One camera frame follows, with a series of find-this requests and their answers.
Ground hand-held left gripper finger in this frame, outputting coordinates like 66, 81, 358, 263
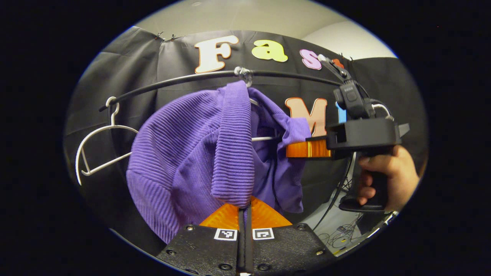
157, 202, 246, 276
245, 196, 336, 276

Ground purple ribbed knit garment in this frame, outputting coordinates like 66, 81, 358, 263
126, 80, 312, 245

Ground white plastic hanger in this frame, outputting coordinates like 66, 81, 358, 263
75, 97, 139, 186
244, 75, 282, 142

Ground black clothes rack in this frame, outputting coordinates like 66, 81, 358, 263
99, 69, 358, 231

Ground clear tape wad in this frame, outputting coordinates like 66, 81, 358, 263
234, 66, 254, 87

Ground black backdrop cloth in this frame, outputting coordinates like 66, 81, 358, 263
63, 26, 428, 258

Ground white cable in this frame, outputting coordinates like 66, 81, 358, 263
371, 102, 395, 120

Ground thin black floor cables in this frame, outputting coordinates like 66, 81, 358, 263
318, 218, 363, 250

